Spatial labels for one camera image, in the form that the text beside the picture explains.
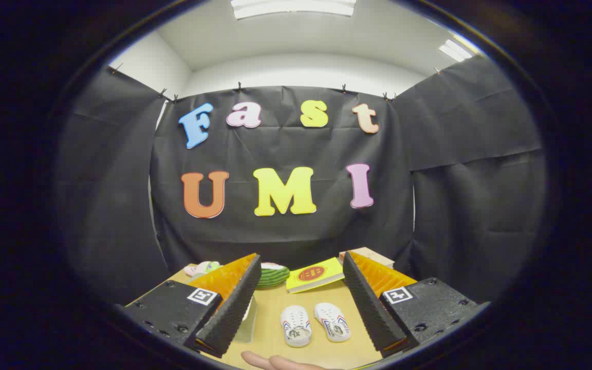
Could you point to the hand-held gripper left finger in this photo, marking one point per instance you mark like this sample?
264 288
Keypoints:
234 308

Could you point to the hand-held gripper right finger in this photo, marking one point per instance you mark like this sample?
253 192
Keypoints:
370 308

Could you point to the beige fabric storage box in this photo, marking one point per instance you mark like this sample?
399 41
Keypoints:
248 325

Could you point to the white canvas shoe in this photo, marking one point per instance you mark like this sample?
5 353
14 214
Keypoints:
331 318
296 321

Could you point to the watermelon slice plush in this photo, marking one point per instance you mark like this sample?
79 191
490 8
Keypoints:
275 276

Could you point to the pink and green plush toy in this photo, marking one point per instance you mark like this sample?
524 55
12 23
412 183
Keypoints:
201 268

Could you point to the yellow book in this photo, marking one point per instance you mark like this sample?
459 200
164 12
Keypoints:
314 276

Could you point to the ceiling light panel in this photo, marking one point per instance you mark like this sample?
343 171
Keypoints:
455 50

